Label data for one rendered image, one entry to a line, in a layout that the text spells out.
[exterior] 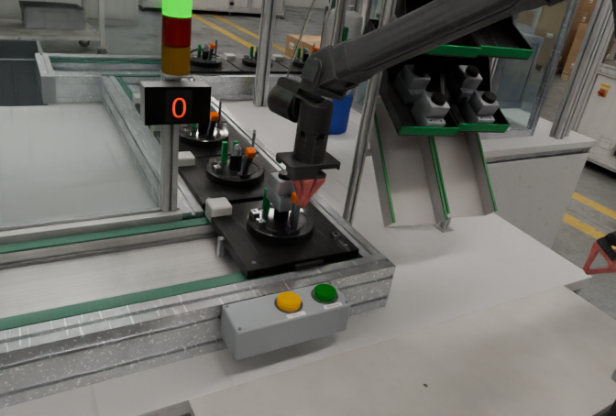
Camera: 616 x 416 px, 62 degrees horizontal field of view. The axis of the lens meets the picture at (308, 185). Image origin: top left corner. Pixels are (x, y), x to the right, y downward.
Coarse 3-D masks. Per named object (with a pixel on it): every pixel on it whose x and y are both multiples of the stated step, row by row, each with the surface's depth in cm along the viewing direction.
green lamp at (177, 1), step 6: (162, 0) 87; (168, 0) 86; (174, 0) 85; (180, 0) 86; (186, 0) 86; (162, 6) 87; (168, 6) 86; (174, 6) 86; (180, 6) 86; (186, 6) 87; (162, 12) 87; (168, 12) 86; (174, 12) 86; (180, 12) 86; (186, 12) 87
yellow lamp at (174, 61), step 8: (168, 48) 89; (176, 48) 89; (184, 48) 90; (168, 56) 90; (176, 56) 90; (184, 56) 90; (168, 64) 90; (176, 64) 90; (184, 64) 91; (168, 72) 91; (176, 72) 91; (184, 72) 92
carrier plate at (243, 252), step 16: (240, 208) 111; (304, 208) 115; (224, 224) 104; (240, 224) 104; (320, 224) 109; (240, 240) 99; (256, 240) 100; (320, 240) 103; (336, 240) 104; (240, 256) 94; (256, 256) 95; (272, 256) 96; (288, 256) 97; (304, 256) 97; (320, 256) 98; (336, 256) 100; (352, 256) 102; (256, 272) 92; (272, 272) 94
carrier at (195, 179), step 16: (224, 144) 124; (192, 160) 126; (208, 160) 131; (224, 160) 126; (240, 160) 123; (256, 160) 135; (192, 176) 121; (208, 176) 121; (224, 176) 119; (240, 176) 119; (256, 176) 122; (192, 192) 116; (208, 192) 115; (224, 192) 116; (240, 192) 117; (256, 192) 118
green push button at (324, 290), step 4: (320, 284) 90; (324, 284) 90; (316, 288) 89; (320, 288) 89; (324, 288) 89; (328, 288) 89; (332, 288) 89; (316, 292) 88; (320, 292) 88; (324, 292) 88; (328, 292) 88; (332, 292) 88; (316, 296) 87; (320, 296) 87; (324, 296) 87; (328, 296) 87; (332, 296) 87; (320, 300) 87; (324, 300) 87; (328, 300) 87; (332, 300) 87
